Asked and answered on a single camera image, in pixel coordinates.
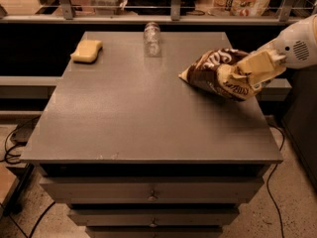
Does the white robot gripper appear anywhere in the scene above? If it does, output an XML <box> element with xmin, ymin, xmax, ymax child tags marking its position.
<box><xmin>237</xmin><ymin>15</ymin><xmax>317</xmax><ymax>87</ymax></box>

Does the brown sea salt chip bag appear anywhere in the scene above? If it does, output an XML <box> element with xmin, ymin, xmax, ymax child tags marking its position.
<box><xmin>178</xmin><ymin>48</ymin><xmax>262</xmax><ymax>101</ymax></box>

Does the clear plastic water bottle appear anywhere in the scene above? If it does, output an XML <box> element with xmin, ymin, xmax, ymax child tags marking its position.
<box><xmin>144</xmin><ymin>22</ymin><xmax>160</xmax><ymax>57</ymax></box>

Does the grey drawer cabinet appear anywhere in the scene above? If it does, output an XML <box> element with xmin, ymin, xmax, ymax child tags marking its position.
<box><xmin>19</xmin><ymin>31</ymin><xmax>284</xmax><ymax>238</ymax></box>

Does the yellow sponge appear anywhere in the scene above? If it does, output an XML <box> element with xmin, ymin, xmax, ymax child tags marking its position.
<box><xmin>70</xmin><ymin>40</ymin><xmax>103</xmax><ymax>63</ymax></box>

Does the middle drawer with knob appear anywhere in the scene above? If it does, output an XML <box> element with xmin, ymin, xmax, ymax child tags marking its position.
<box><xmin>68</xmin><ymin>208</ymin><xmax>239</xmax><ymax>227</ymax></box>

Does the drawer with knob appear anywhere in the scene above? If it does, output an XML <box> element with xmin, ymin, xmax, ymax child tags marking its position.
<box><xmin>40</xmin><ymin>178</ymin><xmax>264</xmax><ymax>204</ymax></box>
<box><xmin>68</xmin><ymin>208</ymin><xmax>239</xmax><ymax>227</ymax></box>

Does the top drawer with knob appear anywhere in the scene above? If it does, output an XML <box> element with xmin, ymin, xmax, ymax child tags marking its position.
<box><xmin>40</xmin><ymin>178</ymin><xmax>264</xmax><ymax>204</ymax></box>

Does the bottom drawer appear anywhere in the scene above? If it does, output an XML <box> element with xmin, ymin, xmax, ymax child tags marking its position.
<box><xmin>85</xmin><ymin>227</ymin><xmax>223</xmax><ymax>238</ymax></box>

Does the grey power box left floor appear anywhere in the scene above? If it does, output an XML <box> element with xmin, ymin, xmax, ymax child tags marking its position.
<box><xmin>10</xmin><ymin>118</ymin><xmax>39</xmax><ymax>145</ymax></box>

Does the metal guard rail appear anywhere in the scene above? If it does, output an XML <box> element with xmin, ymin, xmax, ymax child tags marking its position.
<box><xmin>0</xmin><ymin>0</ymin><xmax>317</xmax><ymax>25</ymax></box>

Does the black cable right floor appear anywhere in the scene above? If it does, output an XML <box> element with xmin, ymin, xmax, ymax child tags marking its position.
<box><xmin>265</xmin><ymin>122</ymin><xmax>286</xmax><ymax>238</ymax></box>

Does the black cables left floor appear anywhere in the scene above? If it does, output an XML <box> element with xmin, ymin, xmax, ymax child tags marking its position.
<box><xmin>0</xmin><ymin>116</ymin><xmax>56</xmax><ymax>238</ymax></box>

